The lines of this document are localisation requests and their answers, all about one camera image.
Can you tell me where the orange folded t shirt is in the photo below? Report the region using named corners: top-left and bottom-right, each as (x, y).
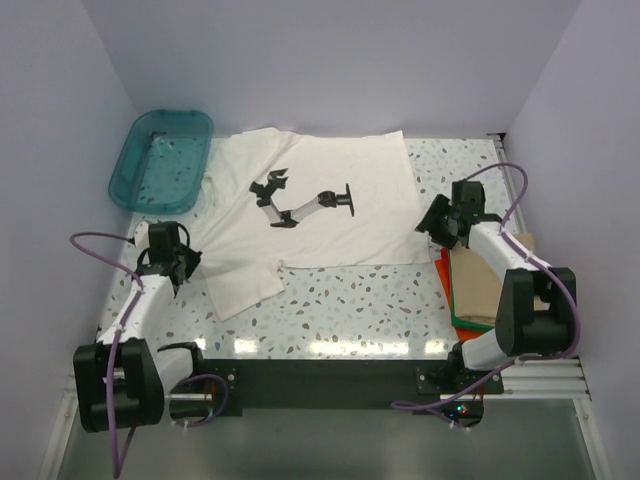
top-left (433, 247), bottom-right (496, 343)

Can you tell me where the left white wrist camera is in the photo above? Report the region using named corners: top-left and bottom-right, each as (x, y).
top-left (131, 221), bottom-right (150, 249)

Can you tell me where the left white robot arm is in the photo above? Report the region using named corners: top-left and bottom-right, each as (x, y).
top-left (73, 221), bottom-right (207, 433)

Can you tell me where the teal plastic basket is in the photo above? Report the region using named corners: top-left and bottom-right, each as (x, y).
top-left (108, 109), bottom-right (214, 215)

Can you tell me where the white printed t shirt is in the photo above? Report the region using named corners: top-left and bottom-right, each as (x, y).
top-left (191, 128), bottom-right (430, 320)

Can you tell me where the aluminium frame rail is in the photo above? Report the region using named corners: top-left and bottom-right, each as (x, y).
top-left (62, 357), bottom-right (594, 401)

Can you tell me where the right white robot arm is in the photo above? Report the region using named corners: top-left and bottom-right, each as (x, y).
top-left (416, 180), bottom-right (580, 393)

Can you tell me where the green folded t shirt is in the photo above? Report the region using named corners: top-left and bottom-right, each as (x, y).
top-left (444, 259), bottom-right (496, 334)

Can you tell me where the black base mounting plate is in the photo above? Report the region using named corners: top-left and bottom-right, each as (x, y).
top-left (171, 359), bottom-right (504, 425)

